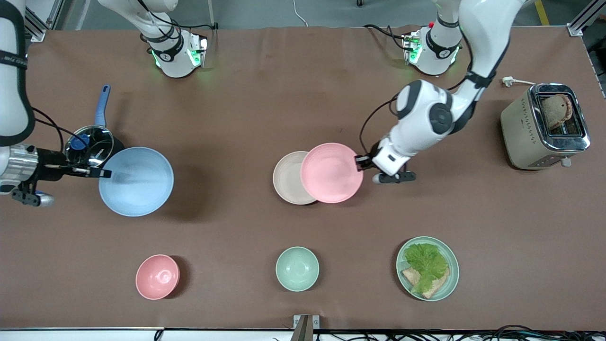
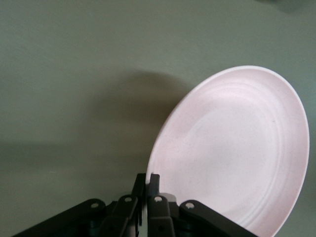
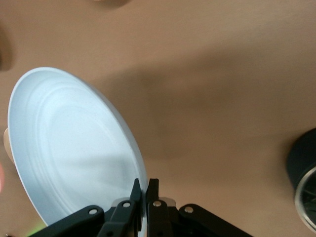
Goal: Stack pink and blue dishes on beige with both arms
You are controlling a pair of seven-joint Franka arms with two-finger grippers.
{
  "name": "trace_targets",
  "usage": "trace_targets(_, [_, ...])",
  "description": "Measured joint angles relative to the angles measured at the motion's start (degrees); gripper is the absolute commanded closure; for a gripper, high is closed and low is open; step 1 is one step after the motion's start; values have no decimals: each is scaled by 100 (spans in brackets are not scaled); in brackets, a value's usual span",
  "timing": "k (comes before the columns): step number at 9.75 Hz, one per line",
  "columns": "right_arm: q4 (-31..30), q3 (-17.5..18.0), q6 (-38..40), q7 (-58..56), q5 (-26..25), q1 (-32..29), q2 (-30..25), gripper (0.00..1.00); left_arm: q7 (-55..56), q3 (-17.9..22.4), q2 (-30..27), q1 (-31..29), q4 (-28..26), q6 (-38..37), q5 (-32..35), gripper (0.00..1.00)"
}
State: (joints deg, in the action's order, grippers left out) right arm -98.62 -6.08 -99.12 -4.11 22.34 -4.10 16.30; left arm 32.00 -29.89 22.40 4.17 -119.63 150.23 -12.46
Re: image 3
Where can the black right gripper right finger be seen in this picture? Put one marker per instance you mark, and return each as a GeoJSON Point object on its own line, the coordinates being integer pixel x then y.
{"type": "Point", "coordinates": [158, 217]}

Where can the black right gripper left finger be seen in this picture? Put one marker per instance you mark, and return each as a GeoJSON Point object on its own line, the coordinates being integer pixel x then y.
{"type": "Point", "coordinates": [121, 219]}

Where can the light blue plate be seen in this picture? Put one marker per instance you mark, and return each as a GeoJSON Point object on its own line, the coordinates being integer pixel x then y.
{"type": "Point", "coordinates": [74, 148]}

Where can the beige plate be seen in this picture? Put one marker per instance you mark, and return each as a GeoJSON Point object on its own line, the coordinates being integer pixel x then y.
{"type": "Point", "coordinates": [9, 145]}

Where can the glass lid with blue knob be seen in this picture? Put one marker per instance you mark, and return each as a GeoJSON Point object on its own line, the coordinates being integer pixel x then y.
{"type": "Point", "coordinates": [307, 197]}

